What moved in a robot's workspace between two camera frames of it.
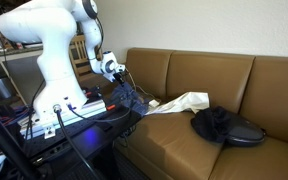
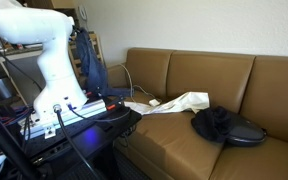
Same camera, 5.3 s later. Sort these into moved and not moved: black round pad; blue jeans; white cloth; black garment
Moved: blue jeans
Not moved: white cloth; black garment; black round pad
